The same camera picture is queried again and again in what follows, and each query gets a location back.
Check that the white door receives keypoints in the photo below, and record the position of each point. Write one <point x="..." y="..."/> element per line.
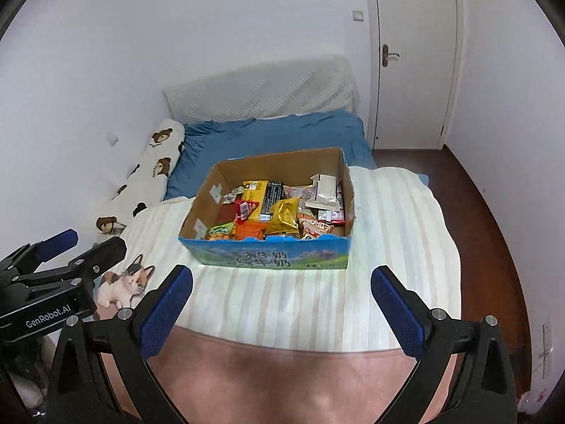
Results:
<point x="415" y="53"/>

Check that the bear print bolster pillow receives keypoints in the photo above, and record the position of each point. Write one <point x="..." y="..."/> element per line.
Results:
<point x="150" y="172"/>

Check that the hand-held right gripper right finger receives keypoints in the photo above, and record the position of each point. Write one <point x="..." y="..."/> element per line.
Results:
<point x="399" y="309"/>

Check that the white wall switch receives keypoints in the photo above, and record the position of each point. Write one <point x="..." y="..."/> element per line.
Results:
<point x="358" y="15"/>

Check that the black noodle packet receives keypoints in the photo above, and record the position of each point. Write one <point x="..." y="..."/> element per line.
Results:
<point x="273" y="194"/>

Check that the blue bed sheet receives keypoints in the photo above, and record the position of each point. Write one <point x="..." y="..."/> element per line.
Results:
<point x="287" y="134"/>

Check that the cardboard box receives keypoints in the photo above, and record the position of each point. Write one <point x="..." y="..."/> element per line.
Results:
<point x="273" y="254"/>

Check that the pile of mixed packets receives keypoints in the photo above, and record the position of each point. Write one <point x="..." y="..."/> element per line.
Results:
<point x="286" y="217"/>

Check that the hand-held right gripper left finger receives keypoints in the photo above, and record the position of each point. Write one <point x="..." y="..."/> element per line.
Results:
<point x="165" y="304"/>

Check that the striped cat print blanket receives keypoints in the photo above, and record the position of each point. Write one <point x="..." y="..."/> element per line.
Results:
<point x="397" y="238"/>

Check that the yellow noodle packet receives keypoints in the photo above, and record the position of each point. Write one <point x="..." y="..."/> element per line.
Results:
<point x="256" y="192"/>

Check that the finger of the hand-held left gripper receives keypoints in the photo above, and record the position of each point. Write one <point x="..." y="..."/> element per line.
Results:
<point x="101" y="254"/>
<point x="57" y="240"/>

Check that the green snack packet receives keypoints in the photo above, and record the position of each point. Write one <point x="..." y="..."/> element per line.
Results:
<point x="221" y="230"/>

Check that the orange white snack packet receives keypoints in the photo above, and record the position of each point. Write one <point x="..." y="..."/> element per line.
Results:
<point x="315" y="228"/>

